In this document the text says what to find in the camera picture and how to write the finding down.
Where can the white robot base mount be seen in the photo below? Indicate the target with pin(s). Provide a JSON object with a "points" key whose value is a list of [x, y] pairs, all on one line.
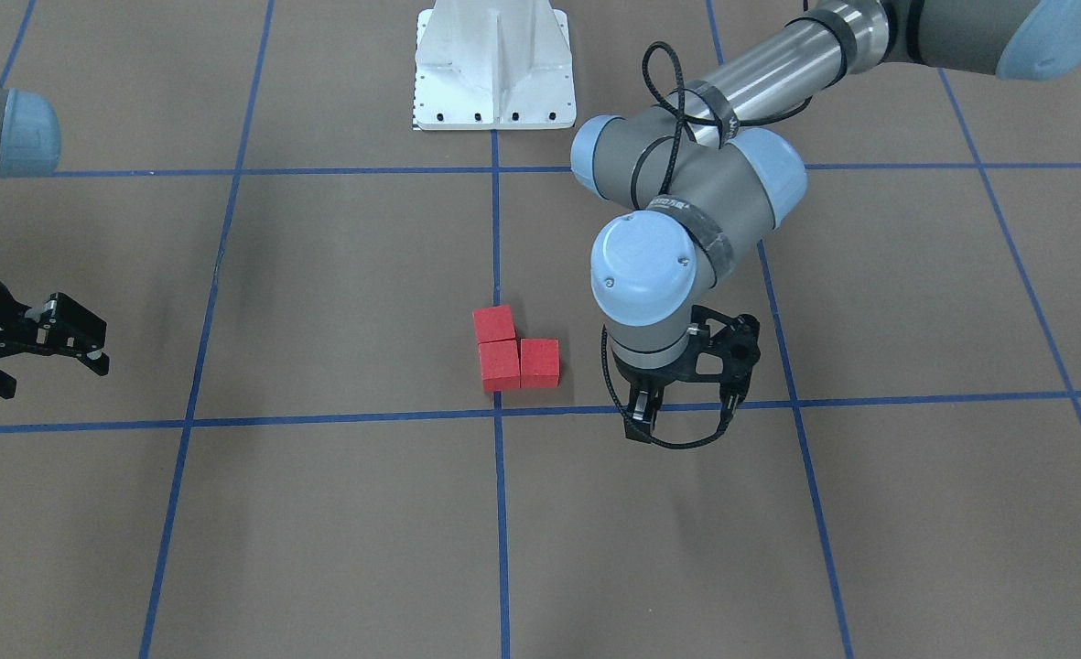
{"points": [[493, 65]]}

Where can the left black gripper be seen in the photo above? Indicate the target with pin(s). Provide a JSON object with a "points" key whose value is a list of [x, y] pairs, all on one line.
{"points": [[652, 377]]}

